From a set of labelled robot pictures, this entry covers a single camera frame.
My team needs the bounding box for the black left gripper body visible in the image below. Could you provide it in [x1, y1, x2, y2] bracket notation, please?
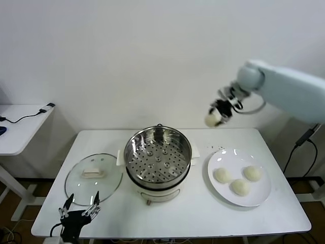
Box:
[60, 209, 92, 242]

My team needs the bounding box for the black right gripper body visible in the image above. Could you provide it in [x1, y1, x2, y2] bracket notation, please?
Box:
[214, 99, 235, 118]

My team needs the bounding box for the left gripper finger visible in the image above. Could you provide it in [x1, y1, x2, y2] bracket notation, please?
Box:
[81, 191, 102, 220]
[58, 194, 75, 219]

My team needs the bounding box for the white steamed baozi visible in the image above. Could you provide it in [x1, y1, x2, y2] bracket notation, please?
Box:
[215, 167, 233, 184]
[243, 166, 263, 182]
[205, 113, 224, 128]
[230, 178, 251, 197]

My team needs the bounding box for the glass lid with cream handle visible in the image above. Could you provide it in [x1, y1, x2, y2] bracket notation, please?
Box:
[65, 152, 124, 206]

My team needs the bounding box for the steel steamer pot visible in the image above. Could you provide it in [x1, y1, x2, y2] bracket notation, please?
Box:
[116, 124, 201, 206]

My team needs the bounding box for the perforated steel steamer basket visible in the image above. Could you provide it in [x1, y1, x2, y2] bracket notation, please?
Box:
[124, 127, 193, 189]

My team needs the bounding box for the white round plate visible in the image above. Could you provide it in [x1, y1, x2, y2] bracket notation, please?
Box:
[207, 149, 272, 207]

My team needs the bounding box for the white side table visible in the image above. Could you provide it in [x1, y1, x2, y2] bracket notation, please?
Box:
[0, 103, 56, 222]

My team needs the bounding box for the white desk with black label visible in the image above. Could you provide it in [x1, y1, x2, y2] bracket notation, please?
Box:
[308, 176, 325, 203]

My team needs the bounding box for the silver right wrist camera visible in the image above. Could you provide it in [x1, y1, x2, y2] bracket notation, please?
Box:
[218, 85, 244, 110]

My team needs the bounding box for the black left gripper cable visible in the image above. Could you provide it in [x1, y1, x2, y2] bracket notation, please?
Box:
[50, 222, 63, 237]

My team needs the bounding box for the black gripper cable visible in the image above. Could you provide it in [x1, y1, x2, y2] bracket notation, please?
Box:
[237, 99, 267, 114]
[50, 222, 63, 237]

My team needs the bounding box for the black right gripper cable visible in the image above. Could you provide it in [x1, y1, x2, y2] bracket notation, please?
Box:
[237, 99, 267, 114]

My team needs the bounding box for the white floor cable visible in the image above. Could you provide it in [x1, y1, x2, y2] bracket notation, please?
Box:
[4, 226, 15, 242]

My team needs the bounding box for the black power cable with brick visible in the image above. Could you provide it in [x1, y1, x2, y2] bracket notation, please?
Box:
[283, 123, 321, 176]

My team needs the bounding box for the black cable with adapter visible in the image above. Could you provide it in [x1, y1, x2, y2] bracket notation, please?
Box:
[0, 103, 56, 125]

